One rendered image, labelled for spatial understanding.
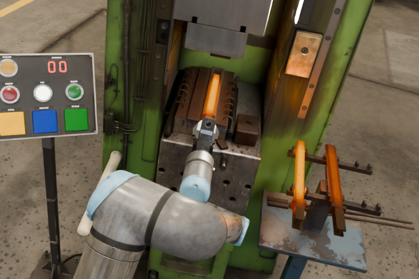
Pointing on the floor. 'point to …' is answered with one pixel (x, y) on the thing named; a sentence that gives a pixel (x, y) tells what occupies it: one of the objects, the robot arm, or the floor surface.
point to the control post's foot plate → (65, 270)
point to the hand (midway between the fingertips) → (207, 119)
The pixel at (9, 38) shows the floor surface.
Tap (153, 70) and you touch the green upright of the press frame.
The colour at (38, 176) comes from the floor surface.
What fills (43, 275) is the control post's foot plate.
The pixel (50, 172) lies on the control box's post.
